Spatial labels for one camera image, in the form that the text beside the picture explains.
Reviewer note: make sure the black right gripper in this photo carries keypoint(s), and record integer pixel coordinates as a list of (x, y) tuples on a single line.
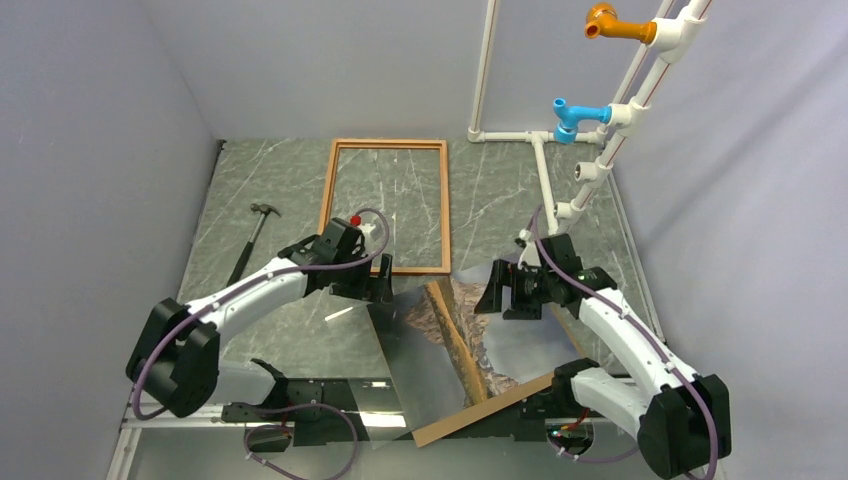
[(502, 274)]

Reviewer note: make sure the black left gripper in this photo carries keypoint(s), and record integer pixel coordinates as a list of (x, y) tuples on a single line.
[(359, 291)]

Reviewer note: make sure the glossy mountain landscape photo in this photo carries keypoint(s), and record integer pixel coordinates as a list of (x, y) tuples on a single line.
[(445, 358)]

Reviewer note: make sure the wooden picture frame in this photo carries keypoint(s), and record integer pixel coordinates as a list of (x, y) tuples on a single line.
[(405, 184)]

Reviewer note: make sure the blue pipe elbow fitting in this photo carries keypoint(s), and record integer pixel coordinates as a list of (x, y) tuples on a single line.
[(570, 116)]

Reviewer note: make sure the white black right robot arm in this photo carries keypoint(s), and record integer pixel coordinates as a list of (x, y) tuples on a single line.
[(679, 418)]

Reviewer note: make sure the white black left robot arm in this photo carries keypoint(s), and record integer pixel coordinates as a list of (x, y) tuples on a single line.
[(175, 365)]

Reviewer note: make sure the orange pipe elbow fitting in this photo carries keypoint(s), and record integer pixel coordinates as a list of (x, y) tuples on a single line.
[(602, 21)]

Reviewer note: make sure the brown backing board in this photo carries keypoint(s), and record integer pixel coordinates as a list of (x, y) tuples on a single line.
[(484, 414)]

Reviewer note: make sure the white PVC pipe rack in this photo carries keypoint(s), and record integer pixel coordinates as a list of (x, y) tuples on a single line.
[(631, 102)]

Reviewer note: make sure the black handled claw hammer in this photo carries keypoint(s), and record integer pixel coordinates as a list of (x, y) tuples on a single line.
[(264, 210)]

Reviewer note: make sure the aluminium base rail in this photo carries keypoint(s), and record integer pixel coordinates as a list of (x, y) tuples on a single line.
[(358, 429)]

